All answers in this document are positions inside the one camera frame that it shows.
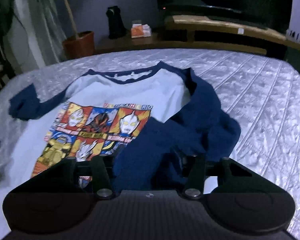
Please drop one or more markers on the large black television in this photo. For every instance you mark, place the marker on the large black television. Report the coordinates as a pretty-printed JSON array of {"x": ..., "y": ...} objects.
[{"x": 272, "y": 14}]

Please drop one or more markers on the orange tissue box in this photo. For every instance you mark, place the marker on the orange tissue box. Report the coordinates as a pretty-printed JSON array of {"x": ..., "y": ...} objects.
[{"x": 140, "y": 30}]

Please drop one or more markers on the black speaker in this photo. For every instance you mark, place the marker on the black speaker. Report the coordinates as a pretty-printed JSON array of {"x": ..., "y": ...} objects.
[{"x": 115, "y": 22}]

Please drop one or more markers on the potted tree in red pot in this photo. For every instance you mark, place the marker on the potted tree in red pot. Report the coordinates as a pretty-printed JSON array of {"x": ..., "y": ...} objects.
[{"x": 81, "y": 44}]

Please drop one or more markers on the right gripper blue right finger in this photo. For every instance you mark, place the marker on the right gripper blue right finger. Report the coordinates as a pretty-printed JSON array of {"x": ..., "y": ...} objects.
[{"x": 193, "y": 169}]

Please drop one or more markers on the blue raglan graphic shirt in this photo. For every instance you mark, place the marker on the blue raglan graphic shirt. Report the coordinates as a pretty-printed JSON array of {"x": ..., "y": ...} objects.
[{"x": 140, "y": 122}]

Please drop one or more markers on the silver quilted bedspread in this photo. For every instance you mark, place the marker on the silver quilted bedspread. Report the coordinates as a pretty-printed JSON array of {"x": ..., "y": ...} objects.
[{"x": 262, "y": 94}]

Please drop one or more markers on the wooden TV stand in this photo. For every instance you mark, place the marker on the wooden TV stand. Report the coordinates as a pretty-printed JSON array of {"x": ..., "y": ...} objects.
[{"x": 200, "y": 32}]

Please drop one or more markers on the grey curtain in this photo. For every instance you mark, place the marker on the grey curtain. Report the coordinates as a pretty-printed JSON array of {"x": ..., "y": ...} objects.
[{"x": 48, "y": 30}]

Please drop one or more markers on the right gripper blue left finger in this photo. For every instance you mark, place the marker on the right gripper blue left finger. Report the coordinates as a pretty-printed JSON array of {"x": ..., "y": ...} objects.
[{"x": 100, "y": 179}]

